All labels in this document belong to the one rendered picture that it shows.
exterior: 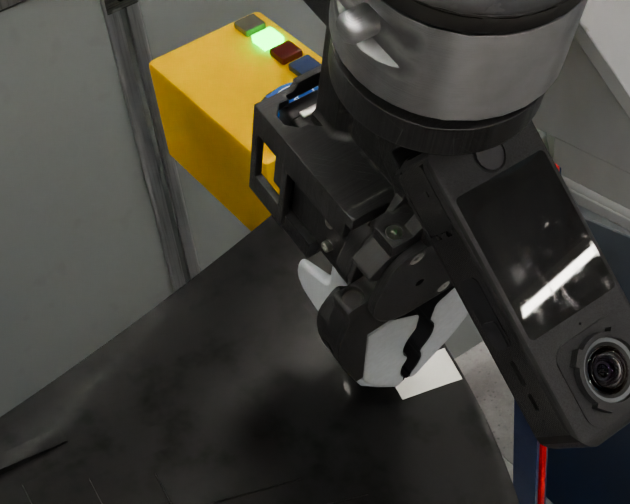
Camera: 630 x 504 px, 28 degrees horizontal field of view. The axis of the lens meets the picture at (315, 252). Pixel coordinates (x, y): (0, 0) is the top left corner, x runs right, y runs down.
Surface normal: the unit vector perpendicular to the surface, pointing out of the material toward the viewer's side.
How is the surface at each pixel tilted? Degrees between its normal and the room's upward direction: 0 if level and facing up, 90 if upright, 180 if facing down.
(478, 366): 0
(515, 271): 45
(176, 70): 0
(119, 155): 90
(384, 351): 107
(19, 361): 90
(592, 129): 90
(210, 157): 90
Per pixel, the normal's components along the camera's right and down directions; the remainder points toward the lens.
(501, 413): -0.10, -0.72
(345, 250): -0.76, 0.30
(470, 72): 0.05, 0.85
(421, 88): -0.23, 0.81
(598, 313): 0.38, -0.17
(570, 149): -0.71, 0.54
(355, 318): 0.58, 0.71
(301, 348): 0.06, -0.60
